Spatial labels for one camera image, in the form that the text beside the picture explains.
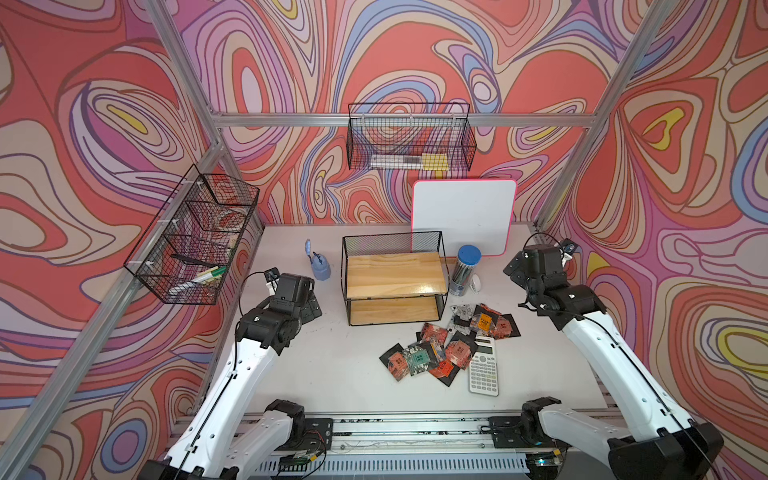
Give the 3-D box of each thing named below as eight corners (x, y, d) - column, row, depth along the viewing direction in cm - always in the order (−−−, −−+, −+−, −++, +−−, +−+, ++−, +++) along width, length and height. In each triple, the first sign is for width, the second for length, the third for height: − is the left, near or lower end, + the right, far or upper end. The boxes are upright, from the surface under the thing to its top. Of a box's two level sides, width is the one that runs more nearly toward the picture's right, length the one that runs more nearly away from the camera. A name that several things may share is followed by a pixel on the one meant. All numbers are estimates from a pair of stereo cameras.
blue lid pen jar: (449, 297, 101) (460, 260, 86) (447, 282, 105) (457, 244, 90) (469, 297, 101) (483, 260, 86) (466, 282, 105) (479, 244, 90)
